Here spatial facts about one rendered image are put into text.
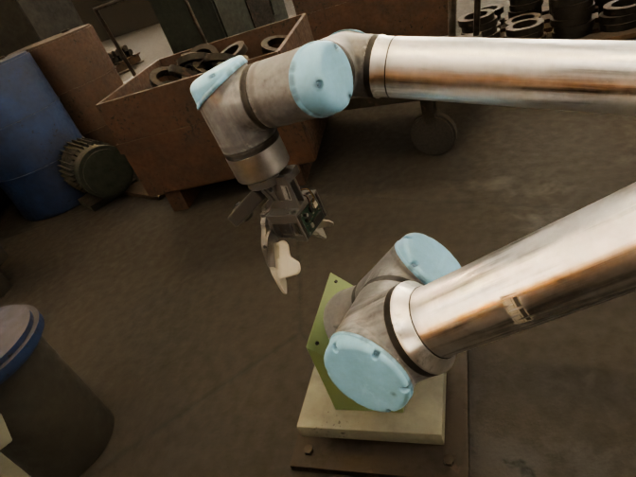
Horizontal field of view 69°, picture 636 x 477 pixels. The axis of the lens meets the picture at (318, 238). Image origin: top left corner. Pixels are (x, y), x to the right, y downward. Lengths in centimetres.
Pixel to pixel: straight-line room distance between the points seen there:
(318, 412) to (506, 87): 79
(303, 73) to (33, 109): 272
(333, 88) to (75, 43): 301
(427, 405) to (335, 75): 72
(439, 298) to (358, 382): 19
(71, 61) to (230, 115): 289
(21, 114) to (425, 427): 276
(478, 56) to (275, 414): 100
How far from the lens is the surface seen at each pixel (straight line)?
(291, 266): 77
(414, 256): 84
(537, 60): 67
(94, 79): 355
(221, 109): 67
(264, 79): 63
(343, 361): 74
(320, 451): 120
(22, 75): 325
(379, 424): 107
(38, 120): 323
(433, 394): 109
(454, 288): 67
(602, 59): 68
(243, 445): 132
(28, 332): 135
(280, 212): 75
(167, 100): 226
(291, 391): 135
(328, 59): 62
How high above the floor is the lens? 101
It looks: 33 degrees down
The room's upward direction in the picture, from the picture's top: 21 degrees counter-clockwise
